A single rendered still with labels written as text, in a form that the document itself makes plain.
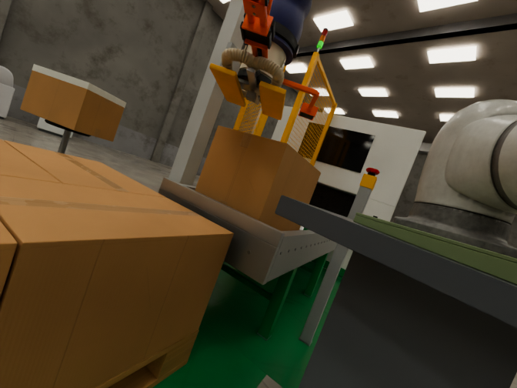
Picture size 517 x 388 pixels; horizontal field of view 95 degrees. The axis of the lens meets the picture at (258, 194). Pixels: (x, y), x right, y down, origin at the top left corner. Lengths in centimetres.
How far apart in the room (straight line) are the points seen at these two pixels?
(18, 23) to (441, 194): 1008
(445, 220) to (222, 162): 90
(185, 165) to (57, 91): 119
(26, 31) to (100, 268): 967
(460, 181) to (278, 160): 65
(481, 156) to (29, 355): 85
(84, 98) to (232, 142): 158
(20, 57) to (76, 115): 758
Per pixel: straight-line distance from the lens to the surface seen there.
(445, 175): 57
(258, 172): 104
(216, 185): 116
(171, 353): 101
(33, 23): 1015
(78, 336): 69
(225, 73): 96
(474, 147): 55
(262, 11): 80
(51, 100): 272
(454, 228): 55
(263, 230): 92
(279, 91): 91
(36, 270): 55
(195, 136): 220
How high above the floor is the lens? 76
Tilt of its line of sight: 3 degrees down
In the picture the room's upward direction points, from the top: 20 degrees clockwise
